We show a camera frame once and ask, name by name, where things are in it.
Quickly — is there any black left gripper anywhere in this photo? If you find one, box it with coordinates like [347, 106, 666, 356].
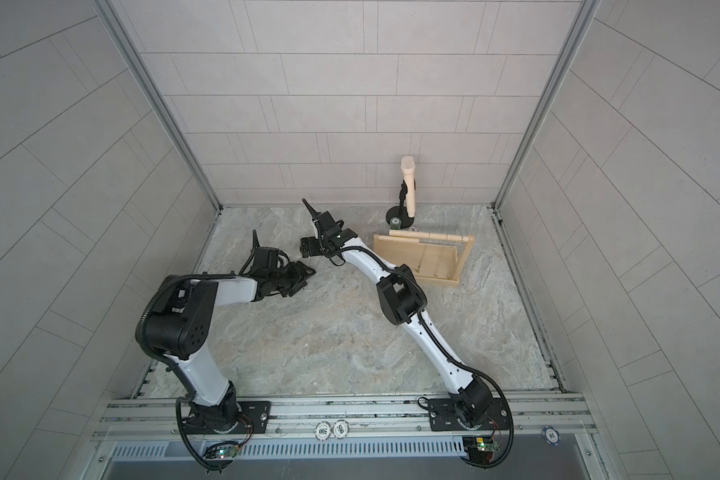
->
[267, 262, 318, 298]

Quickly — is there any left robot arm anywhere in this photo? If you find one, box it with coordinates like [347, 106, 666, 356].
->
[135, 236, 315, 433]

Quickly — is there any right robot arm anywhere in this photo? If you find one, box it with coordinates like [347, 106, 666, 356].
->
[300, 202, 494, 428]

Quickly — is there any wooden jewelry display stand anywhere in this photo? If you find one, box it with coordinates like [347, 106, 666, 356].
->
[373, 230, 475, 287]

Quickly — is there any aluminium corner profile left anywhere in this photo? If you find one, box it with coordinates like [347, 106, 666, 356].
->
[91, 0, 223, 214]

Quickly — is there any aluminium corner profile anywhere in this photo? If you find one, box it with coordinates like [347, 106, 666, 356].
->
[91, 0, 223, 214]
[493, 0, 600, 213]

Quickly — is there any left green circuit board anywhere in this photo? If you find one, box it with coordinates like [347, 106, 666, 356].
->
[203, 441, 243, 461]

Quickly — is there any green circuit board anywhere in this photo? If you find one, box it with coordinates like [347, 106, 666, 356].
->
[462, 436, 500, 464]
[203, 441, 243, 461]

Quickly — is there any ventilation grille strip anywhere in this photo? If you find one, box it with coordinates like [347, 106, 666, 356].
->
[111, 436, 466, 461]

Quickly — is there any right green circuit board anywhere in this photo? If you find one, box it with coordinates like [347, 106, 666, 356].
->
[462, 436, 500, 464]

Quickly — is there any blue poker chip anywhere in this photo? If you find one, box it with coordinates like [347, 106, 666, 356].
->
[542, 426, 561, 446]

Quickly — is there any aluminium corner profile right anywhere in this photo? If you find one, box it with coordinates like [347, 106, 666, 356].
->
[493, 0, 600, 213]

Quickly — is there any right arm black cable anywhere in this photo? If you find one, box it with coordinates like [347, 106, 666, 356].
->
[335, 245, 516, 469]

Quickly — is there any left poker chip on rail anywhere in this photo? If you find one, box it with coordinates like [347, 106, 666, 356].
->
[315, 421, 332, 441]

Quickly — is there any poker chip on rail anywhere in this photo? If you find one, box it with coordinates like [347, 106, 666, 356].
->
[332, 420, 349, 439]
[315, 421, 332, 441]

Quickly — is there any right poker chip on rail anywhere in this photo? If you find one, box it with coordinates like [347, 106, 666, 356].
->
[332, 420, 349, 439]

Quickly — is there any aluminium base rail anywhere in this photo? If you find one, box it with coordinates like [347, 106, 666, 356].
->
[92, 391, 597, 440]

